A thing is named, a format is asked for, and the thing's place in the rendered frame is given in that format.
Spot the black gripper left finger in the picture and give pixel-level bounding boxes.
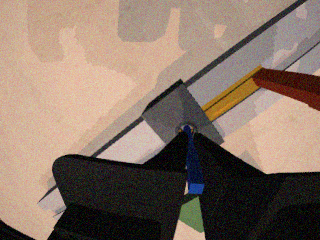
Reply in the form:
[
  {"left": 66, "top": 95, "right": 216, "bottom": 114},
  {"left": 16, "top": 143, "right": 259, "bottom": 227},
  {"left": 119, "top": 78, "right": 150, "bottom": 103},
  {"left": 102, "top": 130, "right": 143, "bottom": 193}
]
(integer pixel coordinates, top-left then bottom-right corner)
[{"left": 52, "top": 132, "right": 188, "bottom": 240}]

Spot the dark blue square bar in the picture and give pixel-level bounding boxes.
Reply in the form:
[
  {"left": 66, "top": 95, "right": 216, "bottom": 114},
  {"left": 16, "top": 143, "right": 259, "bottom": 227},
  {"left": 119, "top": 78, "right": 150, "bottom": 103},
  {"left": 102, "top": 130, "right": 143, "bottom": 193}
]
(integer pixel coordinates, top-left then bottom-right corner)
[{"left": 183, "top": 125, "right": 204, "bottom": 195}]

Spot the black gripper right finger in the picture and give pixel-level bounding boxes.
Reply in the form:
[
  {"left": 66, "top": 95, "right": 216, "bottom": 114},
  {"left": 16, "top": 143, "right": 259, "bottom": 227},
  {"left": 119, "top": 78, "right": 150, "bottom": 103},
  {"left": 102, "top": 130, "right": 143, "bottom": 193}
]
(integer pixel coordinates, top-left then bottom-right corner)
[{"left": 193, "top": 133, "right": 320, "bottom": 240}]

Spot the grey metal rail with slot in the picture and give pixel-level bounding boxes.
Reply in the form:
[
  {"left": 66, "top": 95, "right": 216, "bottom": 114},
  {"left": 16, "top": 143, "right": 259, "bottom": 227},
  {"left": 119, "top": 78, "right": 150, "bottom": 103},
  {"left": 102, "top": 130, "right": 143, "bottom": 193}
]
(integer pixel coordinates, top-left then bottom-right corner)
[{"left": 89, "top": 0, "right": 320, "bottom": 164}]

